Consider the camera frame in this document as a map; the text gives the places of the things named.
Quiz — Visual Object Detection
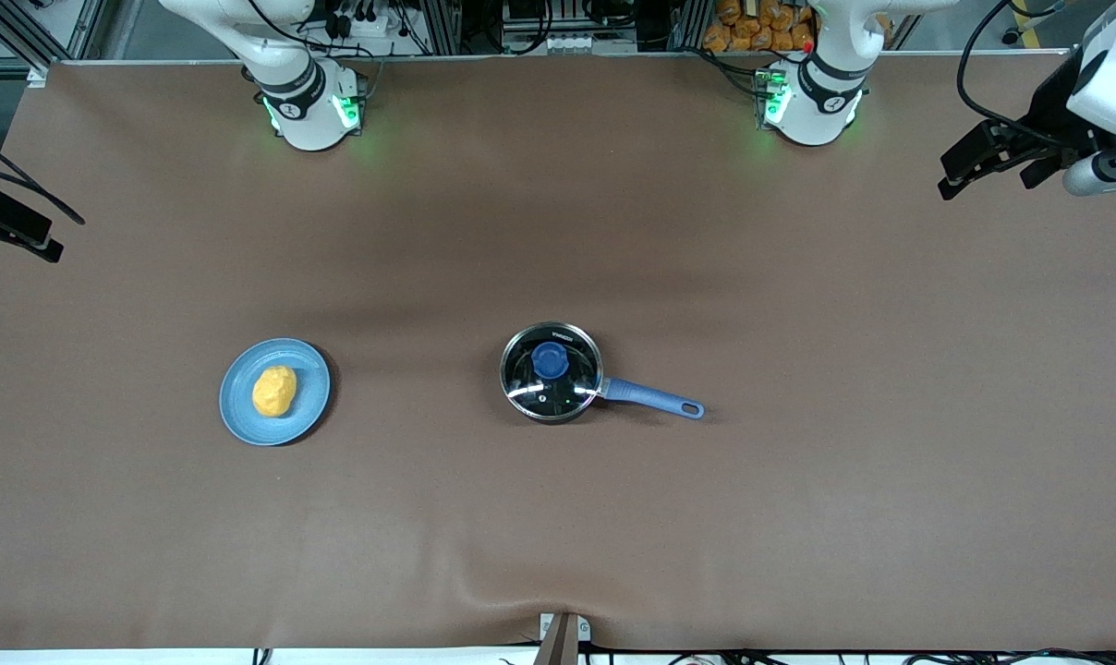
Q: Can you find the yellow potato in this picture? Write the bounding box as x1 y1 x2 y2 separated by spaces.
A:
252 366 297 417

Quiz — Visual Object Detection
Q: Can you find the glass lid with blue knob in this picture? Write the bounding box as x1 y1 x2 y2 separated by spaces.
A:
501 322 603 422

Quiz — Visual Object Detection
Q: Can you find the bag of orange items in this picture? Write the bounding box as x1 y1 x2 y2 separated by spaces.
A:
703 0 816 54

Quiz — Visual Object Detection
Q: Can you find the blue plate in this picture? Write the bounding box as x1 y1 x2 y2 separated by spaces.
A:
219 338 333 447

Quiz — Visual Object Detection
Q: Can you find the brown table cover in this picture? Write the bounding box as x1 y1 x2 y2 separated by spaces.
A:
0 51 1116 653

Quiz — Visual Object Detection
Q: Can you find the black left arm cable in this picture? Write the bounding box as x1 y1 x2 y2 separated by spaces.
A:
956 0 1069 149

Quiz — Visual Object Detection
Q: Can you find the aluminium frame post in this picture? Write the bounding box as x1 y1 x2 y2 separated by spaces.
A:
39 0 108 64

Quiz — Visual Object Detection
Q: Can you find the black pot with blue handle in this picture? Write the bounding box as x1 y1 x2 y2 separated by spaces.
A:
500 321 706 426

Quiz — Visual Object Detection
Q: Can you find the metal bracket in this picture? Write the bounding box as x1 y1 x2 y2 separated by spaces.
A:
538 611 592 665

